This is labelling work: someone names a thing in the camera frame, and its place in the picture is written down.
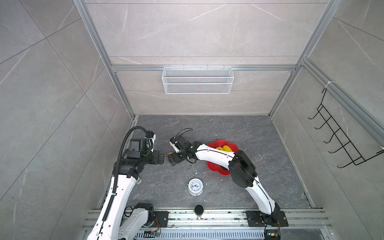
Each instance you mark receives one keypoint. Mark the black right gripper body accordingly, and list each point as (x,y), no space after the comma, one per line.
(181,155)

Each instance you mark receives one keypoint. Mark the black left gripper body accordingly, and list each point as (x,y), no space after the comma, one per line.
(152,157)

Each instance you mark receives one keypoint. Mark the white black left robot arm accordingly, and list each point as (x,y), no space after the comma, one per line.
(136,151)

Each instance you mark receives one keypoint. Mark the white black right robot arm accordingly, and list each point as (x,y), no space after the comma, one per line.
(241,169)

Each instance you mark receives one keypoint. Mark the red flower-shaped fruit bowl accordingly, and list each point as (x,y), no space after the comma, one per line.
(215,167)

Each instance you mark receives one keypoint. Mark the yellow fake elongated fruit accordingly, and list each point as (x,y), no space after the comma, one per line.
(227,149)

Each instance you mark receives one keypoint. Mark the white analog alarm clock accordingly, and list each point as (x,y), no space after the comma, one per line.
(195,187)

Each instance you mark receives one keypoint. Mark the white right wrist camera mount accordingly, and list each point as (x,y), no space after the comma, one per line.
(177,143)

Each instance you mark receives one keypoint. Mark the black round knob on rail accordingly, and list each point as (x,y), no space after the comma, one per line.
(199,210)

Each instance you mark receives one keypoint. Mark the white wire mesh basket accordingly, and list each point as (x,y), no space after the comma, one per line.
(198,80)

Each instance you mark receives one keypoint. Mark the aluminium left corner frame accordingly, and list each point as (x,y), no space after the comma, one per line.
(89,24)

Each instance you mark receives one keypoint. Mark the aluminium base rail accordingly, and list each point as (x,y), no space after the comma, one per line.
(223,224)

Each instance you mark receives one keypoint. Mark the aluminium corner frame post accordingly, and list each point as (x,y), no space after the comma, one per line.
(325,19)

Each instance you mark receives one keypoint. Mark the black wire hook rack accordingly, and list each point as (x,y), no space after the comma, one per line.
(346,145)

